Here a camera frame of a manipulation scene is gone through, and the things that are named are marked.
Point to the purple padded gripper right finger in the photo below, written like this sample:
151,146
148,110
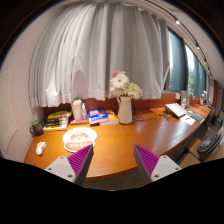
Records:
152,167

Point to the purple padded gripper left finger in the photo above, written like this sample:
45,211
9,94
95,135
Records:
73,168

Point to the round cartoon mouse pad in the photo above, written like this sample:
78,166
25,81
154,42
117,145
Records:
78,138

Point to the white computer mouse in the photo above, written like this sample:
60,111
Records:
41,146

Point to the stack of books yellow cover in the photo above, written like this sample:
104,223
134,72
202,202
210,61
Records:
56,121

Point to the dark green mug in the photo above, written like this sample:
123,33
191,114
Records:
37,128

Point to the white ceramic vase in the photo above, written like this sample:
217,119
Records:
125,110

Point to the small sanitizer bottle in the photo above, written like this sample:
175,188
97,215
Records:
83,112

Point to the white paper sheet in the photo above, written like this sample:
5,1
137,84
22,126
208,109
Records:
188,119

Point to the yellow book under blue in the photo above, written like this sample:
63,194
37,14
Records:
112,120

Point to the white laptop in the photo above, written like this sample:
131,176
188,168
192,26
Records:
176,109

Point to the white tissue cup container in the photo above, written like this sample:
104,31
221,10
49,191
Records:
76,108

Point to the black chair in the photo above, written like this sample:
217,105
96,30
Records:
208,147

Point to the dark tablet on desk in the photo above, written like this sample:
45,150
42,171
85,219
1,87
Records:
197,117

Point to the white and pink flowers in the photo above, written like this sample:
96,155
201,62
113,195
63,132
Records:
121,86

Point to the grey window curtain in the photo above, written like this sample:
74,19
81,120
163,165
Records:
177,63

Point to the white curtain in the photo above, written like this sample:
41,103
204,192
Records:
85,43

